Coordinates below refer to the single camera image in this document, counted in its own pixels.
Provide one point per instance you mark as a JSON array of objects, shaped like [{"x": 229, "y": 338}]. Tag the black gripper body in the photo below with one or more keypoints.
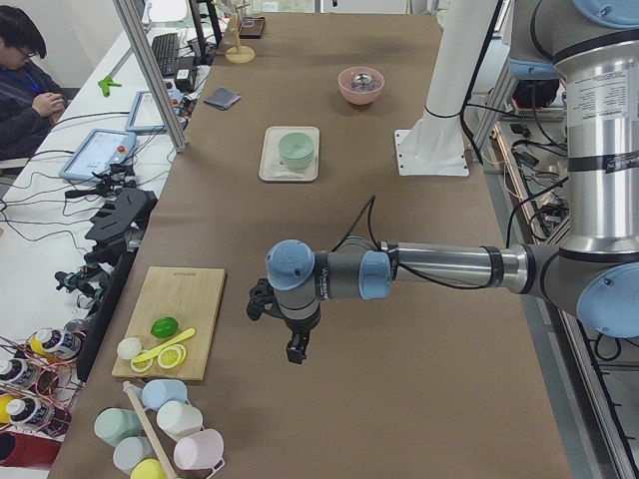
[{"x": 300, "y": 329}]

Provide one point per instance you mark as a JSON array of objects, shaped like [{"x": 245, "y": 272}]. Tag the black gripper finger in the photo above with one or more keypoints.
[{"x": 296, "y": 348}]

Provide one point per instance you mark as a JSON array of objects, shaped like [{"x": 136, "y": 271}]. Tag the green bowl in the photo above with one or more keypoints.
[
  {"x": 307, "y": 158},
  {"x": 296, "y": 167},
  {"x": 295, "y": 146}
]

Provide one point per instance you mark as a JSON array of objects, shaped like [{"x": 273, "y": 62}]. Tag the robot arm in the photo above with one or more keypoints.
[{"x": 592, "y": 274}]

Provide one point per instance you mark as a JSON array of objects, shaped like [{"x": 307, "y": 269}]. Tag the wooden cutting board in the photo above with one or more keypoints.
[{"x": 192, "y": 297}]

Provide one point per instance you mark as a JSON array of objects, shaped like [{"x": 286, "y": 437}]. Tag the yellow plastic knife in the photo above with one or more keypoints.
[{"x": 152, "y": 353}]

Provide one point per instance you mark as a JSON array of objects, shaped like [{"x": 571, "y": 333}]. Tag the green lime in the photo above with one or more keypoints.
[{"x": 164, "y": 327}]

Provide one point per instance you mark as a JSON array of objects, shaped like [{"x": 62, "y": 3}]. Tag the lemon slice right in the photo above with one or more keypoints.
[{"x": 172, "y": 356}]

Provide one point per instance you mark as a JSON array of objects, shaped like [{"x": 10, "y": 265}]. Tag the lemon slice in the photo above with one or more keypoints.
[
  {"x": 140, "y": 366},
  {"x": 172, "y": 356}
]

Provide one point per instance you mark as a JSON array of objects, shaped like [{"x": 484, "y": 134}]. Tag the cream serving tray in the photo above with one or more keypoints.
[{"x": 271, "y": 169}]

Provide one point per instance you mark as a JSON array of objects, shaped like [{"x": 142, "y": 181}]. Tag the lemon slice left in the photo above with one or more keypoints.
[{"x": 140, "y": 366}]

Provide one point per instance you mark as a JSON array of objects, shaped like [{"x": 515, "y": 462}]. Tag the pink mug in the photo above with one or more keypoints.
[{"x": 201, "y": 450}]

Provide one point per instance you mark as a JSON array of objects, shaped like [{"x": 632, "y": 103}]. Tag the green bowl on tray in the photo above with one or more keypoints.
[{"x": 296, "y": 167}]

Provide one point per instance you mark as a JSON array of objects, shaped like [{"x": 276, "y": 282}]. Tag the white garlic toy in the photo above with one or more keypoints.
[{"x": 129, "y": 347}]

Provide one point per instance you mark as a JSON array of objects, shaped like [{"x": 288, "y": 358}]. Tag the yellow mug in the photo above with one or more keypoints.
[{"x": 149, "y": 469}]

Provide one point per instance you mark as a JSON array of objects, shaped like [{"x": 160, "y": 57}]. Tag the grey mug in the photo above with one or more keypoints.
[{"x": 130, "y": 452}]

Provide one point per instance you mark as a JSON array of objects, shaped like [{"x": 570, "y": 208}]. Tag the green mug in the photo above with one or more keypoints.
[{"x": 113, "y": 425}]

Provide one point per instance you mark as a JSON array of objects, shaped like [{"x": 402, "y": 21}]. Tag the grey folded cloth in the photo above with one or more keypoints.
[{"x": 222, "y": 98}]

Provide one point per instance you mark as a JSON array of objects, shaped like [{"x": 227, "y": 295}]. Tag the teach pendant far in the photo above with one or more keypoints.
[{"x": 144, "y": 117}]

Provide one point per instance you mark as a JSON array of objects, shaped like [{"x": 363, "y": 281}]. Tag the teach pendant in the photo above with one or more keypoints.
[
  {"x": 98, "y": 152},
  {"x": 144, "y": 117}
]

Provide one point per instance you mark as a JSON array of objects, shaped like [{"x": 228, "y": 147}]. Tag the teach pendant near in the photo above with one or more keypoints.
[{"x": 98, "y": 152}]

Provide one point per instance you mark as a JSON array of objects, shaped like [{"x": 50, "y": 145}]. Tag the white pillar base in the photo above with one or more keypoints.
[{"x": 434, "y": 145}]

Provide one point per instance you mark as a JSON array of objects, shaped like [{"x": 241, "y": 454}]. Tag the pink bowl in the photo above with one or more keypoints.
[{"x": 360, "y": 97}]

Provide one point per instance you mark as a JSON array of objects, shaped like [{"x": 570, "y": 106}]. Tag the metal scoop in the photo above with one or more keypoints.
[{"x": 361, "y": 81}]

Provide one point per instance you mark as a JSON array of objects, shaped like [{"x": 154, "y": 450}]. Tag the wooden cup stand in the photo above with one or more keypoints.
[{"x": 237, "y": 53}]

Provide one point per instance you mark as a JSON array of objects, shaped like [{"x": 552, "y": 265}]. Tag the black keyboard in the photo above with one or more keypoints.
[{"x": 165, "y": 50}]

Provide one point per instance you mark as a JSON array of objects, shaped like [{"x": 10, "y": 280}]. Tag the person in dark jacket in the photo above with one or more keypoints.
[{"x": 32, "y": 103}]

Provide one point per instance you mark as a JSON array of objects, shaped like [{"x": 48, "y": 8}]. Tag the aluminium frame post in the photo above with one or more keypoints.
[{"x": 141, "y": 48}]

